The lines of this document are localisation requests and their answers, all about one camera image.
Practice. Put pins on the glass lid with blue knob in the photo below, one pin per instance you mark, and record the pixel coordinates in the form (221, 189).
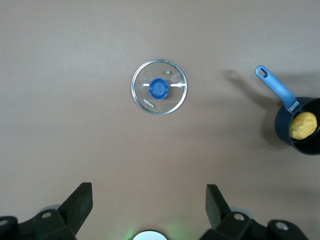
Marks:
(158, 88)

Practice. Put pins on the yellow potato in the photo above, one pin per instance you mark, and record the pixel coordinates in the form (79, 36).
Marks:
(302, 126)

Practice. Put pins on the brown table cover sheet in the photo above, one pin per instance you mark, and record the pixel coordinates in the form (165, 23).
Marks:
(75, 100)

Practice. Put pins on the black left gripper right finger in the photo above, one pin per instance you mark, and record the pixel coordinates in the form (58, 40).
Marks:
(232, 227)

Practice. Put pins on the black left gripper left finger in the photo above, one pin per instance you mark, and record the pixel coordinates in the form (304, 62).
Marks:
(55, 225)

